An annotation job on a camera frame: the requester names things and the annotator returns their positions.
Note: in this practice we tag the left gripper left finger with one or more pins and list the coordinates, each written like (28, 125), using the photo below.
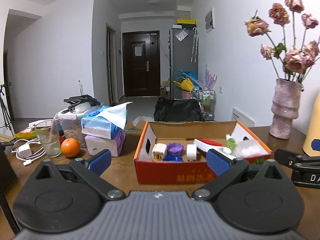
(89, 171)

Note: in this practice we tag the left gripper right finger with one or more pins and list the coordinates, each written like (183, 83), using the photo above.
(229, 171)

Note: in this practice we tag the green plastic bottle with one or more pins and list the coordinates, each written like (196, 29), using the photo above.
(231, 142)

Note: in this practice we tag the white plastic container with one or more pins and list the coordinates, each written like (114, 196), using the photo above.
(248, 149)

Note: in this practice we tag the red lint brush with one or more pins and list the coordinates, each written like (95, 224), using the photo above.
(221, 149)

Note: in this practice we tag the white tape roll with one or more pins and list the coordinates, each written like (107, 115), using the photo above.
(191, 152)

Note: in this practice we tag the blue round lid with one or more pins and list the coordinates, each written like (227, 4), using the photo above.
(174, 158)

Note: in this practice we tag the white plug adapter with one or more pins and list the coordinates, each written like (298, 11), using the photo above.
(159, 152)

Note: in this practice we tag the purple tissue pack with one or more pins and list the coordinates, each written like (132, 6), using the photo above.
(114, 145)

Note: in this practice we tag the orange fruit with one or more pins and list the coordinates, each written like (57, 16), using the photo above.
(70, 148)

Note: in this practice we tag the blue tissue pack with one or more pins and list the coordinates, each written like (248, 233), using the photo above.
(106, 121)

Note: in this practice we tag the clear food container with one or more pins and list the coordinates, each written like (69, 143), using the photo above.
(71, 124)

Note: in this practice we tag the glass cup with straw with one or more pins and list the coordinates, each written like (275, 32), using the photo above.
(48, 134)

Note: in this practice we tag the red cardboard box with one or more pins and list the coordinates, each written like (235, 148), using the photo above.
(186, 172)

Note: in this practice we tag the black device on container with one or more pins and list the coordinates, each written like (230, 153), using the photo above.
(74, 101)

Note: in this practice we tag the metal trolley rack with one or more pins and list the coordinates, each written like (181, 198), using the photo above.
(207, 102)

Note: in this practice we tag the black bag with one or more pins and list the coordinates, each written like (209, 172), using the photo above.
(167, 110)

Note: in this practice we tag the pink ceramic vase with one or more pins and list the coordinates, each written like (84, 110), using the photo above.
(285, 106)

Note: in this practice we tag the dried pink roses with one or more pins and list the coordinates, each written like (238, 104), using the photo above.
(297, 57)

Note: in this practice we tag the dark entrance door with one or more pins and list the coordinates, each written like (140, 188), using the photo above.
(141, 63)

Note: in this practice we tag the grey refrigerator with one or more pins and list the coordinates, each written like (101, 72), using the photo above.
(180, 53)

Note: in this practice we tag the white charger with cables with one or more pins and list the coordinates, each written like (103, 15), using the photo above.
(28, 151)

